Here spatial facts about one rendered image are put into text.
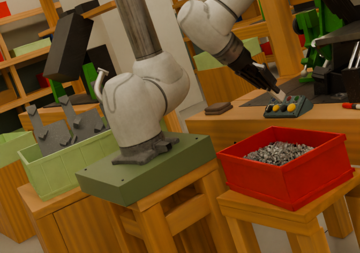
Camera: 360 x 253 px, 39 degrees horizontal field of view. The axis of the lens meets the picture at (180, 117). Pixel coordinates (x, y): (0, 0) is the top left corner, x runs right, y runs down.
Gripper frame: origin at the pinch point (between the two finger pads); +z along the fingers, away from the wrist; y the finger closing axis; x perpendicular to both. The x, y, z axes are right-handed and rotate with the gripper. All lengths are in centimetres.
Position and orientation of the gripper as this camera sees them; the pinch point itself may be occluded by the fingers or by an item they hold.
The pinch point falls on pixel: (276, 92)
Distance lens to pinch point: 163.9
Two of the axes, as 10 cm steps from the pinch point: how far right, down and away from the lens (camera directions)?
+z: 7.1, 5.4, 4.6
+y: 5.5, -0.1, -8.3
